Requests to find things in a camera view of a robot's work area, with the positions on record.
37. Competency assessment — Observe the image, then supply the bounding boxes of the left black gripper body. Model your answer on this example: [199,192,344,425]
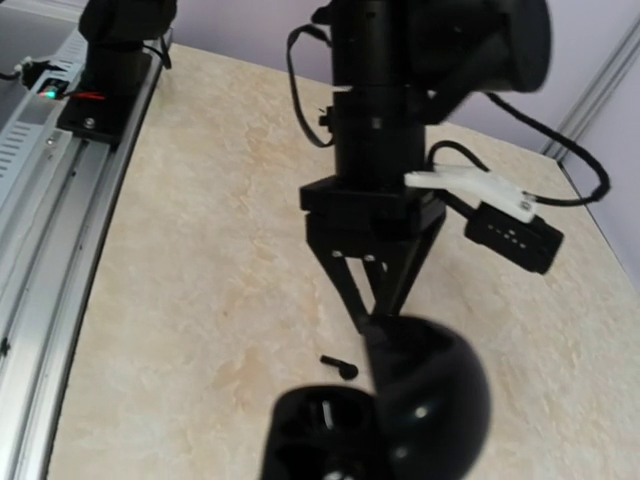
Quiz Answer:
[300,176,445,258]

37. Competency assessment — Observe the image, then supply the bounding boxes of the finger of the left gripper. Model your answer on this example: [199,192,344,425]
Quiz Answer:
[312,247,369,335]
[372,224,442,316]

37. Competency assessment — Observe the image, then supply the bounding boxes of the black round charging case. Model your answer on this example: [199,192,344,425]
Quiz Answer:
[259,316,491,479]

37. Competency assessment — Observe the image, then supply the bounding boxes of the black earbud front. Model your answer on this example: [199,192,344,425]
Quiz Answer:
[319,355,359,381]

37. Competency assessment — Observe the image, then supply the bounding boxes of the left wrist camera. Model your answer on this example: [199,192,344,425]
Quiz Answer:
[404,165,564,275]

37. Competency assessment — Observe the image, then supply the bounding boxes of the left aluminium frame post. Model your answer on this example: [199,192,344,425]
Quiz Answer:
[557,17,639,143]

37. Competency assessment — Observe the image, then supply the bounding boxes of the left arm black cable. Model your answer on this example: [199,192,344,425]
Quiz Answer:
[287,23,612,207]

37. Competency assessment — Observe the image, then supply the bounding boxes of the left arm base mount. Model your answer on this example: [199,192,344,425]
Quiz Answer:
[57,34,172,145]

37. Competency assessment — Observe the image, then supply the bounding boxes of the front aluminium rail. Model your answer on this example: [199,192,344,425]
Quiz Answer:
[1,33,172,479]

